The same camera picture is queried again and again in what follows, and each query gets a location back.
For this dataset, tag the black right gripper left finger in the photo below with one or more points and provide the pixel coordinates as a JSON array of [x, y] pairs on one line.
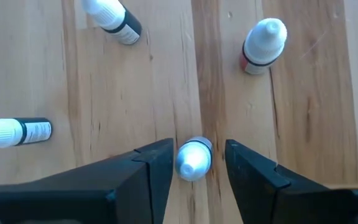
[[148, 180]]

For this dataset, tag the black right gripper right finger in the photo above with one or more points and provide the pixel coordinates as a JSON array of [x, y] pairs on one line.
[[250, 186]]

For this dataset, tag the small dark blue dye bottle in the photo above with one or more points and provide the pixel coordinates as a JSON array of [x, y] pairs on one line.
[[194, 161]]

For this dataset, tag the small red dye bottle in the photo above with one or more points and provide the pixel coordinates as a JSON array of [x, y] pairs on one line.
[[264, 43], [110, 15]]

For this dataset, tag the small black dye bottle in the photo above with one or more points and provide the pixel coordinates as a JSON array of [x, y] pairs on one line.
[[8, 132]]

